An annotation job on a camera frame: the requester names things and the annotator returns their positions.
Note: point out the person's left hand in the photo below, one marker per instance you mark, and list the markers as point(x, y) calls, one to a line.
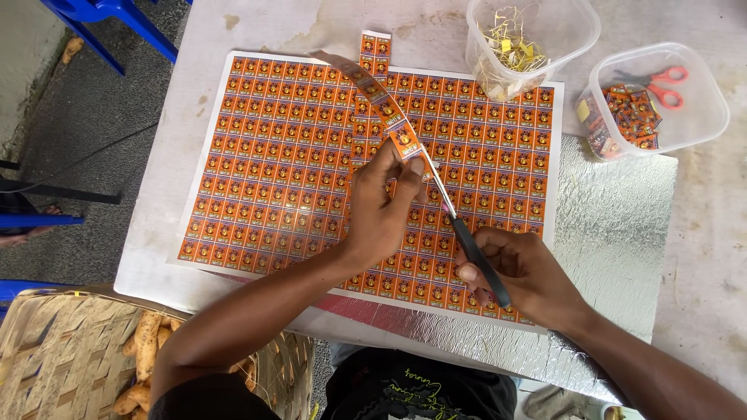
point(376, 216)

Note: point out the person's right hand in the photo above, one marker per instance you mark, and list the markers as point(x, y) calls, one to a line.
point(528, 277)

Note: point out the single-column orange label strip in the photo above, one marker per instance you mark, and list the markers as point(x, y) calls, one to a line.
point(402, 137)

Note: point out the silver foil sheet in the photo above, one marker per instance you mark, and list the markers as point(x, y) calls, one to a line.
point(607, 221)

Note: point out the large orange label sheet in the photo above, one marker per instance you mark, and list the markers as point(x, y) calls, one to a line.
point(274, 175)

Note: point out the double-column orange label strip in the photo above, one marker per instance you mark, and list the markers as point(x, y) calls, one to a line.
point(375, 49)

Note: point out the person's black shirt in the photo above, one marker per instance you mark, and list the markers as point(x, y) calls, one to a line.
point(402, 388)

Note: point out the pile of cut orange labels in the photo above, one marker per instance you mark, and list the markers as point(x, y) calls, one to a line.
point(627, 119)

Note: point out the yellow paper scraps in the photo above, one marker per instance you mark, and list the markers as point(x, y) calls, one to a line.
point(510, 49)

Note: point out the clear tub with cut labels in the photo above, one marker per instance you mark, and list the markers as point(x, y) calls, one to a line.
point(694, 111)

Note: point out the clear tub with paper scraps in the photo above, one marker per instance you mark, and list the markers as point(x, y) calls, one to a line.
point(560, 35)

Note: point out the heap of brown tubers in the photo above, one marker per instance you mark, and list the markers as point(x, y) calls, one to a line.
point(146, 344)

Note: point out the blue plastic chair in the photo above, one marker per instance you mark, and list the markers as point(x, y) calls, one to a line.
point(111, 17)
point(35, 220)

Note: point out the woven bamboo basket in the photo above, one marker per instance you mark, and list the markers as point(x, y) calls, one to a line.
point(64, 356)

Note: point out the single brown tuber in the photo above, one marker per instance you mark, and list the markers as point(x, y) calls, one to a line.
point(72, 49)

